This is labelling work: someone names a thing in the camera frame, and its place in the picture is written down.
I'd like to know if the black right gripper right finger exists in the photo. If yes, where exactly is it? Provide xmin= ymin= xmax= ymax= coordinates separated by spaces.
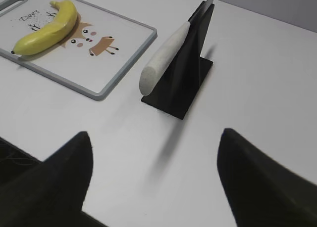
xmin=217 ymin=128 xmax=317 ymax=227

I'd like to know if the black knife stand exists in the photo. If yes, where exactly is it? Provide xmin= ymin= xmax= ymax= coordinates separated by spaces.
xmin=141 ymin=1 xmax=214 ymax=120

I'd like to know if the white-handled kitchen knife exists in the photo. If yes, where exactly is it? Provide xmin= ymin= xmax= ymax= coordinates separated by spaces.
xmin=139 ymin=0 xmax=213 ymax=96

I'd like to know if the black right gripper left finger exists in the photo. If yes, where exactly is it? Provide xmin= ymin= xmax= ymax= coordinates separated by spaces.
xmin=0 ymin=132 xmax=104 ymax=227

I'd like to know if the yellow plastic banana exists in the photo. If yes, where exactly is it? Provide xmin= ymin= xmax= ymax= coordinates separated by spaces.
xmin=11 ymin=0 xmax=78 ymax=55

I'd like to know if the white grey-rimmed cutting board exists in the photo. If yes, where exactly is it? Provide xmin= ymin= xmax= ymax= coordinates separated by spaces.
xmin=0 ymin=0 xmax=157 ymax=100

